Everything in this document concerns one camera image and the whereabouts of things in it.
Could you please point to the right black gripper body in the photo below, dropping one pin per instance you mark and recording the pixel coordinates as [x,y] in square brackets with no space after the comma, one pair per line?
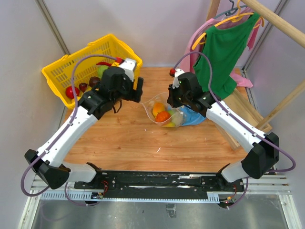
[177,98]

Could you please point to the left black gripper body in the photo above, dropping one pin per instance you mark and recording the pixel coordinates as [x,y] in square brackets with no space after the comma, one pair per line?
[127,92]

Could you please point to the yellow orange toy mango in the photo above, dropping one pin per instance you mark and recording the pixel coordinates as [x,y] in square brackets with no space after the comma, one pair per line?
[157,108]

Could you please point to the green toy cabbage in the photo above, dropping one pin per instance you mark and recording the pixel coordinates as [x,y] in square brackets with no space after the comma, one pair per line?
[101,69]
[171,112]

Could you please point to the clear dotted zip top bag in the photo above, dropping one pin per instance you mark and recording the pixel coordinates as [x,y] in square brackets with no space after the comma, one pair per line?
[161,98]

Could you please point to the rough orange toy tangerine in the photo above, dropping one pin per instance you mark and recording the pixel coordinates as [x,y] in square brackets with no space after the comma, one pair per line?
[162,117]

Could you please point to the yellow toy banana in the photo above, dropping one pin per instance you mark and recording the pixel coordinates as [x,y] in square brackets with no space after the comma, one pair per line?
[169,125]

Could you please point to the white toy garlic bulb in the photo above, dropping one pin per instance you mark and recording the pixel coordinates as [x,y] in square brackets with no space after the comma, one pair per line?
[178,119]

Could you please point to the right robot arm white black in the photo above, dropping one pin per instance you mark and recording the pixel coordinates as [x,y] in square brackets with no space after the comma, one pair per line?
[261,148]

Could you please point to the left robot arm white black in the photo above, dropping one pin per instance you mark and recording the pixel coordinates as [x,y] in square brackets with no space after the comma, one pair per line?
[47,162]

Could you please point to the blue cartoon print cloth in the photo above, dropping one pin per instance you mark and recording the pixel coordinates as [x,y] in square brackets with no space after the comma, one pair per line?
[191,117]

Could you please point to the dark purple toy fruit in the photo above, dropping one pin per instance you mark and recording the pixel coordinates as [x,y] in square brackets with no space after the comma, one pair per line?
[93,81]

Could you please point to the red toy chili pepper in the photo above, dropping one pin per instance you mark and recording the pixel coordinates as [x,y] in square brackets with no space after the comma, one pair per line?
[104,63]

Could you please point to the dark red toy fig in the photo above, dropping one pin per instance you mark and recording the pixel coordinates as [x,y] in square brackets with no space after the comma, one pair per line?
[83,87]

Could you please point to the red toy apple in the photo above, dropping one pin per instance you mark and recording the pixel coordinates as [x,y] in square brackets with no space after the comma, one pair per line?
[69,92]

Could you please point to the green shirt on hanger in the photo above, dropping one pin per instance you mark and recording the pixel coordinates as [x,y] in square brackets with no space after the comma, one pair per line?
[224,46]

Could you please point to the yellow plastic shopping basket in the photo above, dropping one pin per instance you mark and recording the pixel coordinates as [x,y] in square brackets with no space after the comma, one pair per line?
[58,74]

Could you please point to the yellow clothes hanger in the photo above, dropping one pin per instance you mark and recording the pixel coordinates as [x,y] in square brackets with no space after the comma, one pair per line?
[202,38]

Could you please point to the grey clothes hanger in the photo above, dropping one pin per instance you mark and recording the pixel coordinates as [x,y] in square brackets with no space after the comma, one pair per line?
[234,10]

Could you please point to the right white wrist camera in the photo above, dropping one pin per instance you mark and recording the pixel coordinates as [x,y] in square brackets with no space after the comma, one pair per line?
[176,82]

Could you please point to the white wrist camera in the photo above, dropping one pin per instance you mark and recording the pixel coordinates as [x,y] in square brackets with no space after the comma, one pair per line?
[176,82]
[129,66]

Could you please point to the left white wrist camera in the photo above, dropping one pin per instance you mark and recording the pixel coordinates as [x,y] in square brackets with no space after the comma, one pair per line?
[129,66]

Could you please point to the wooden clothes rack frame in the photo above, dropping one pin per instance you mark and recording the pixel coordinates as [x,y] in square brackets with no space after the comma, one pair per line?
[277,69]

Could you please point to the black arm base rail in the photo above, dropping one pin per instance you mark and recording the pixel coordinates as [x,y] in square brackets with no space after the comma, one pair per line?
[159,185]

